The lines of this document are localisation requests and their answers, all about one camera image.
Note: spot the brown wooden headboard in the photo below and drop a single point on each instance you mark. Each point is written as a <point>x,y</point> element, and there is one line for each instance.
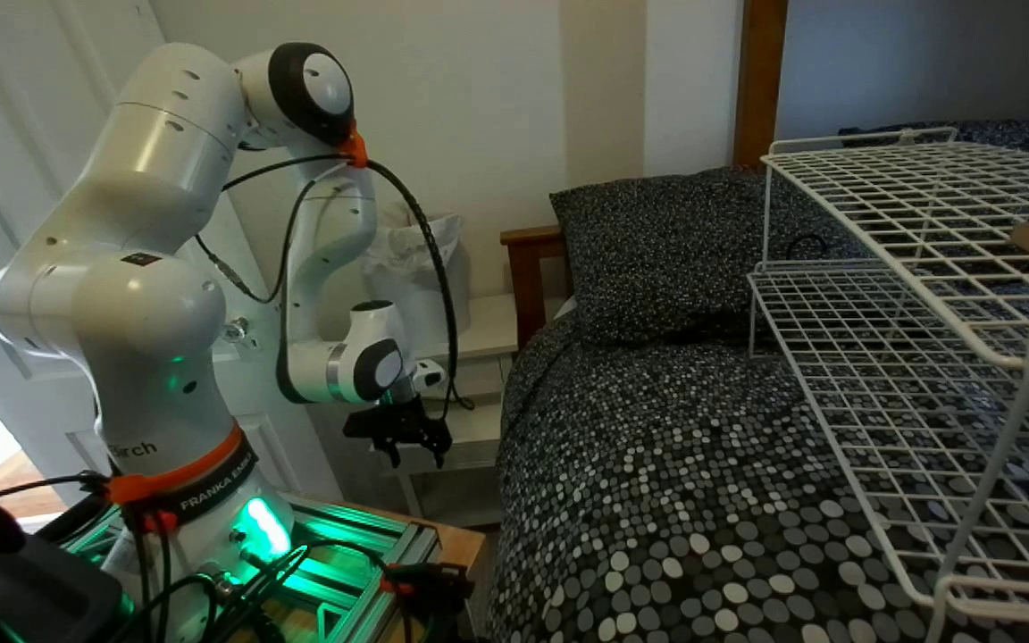
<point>530,281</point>

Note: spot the dark dotted bed cover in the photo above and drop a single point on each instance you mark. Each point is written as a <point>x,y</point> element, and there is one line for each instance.
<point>704,486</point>

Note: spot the brown wooden door frame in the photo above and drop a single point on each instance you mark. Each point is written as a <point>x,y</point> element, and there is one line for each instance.
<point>761,75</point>

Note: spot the black bulky device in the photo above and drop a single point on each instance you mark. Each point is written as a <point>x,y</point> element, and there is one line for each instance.
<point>14,583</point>

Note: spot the dark dotted pillow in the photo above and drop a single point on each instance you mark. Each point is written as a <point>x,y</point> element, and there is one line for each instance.
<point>669,251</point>

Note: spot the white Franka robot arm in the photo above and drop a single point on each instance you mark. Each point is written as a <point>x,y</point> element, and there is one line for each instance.
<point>143,309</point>

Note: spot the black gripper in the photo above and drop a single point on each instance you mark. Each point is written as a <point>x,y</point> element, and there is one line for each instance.
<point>394,419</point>

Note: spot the small white cabinet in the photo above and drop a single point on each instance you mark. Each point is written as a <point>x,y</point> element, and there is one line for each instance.
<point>483,345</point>

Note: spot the white closed cabinet drawer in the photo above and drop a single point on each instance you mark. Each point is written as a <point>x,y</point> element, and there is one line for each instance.
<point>480,379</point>

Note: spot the white crumpled bag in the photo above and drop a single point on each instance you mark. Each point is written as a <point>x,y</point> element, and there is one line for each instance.
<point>438,270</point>

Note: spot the green-lit metal base frame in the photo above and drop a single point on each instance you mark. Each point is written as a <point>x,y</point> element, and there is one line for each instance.
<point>346,567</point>

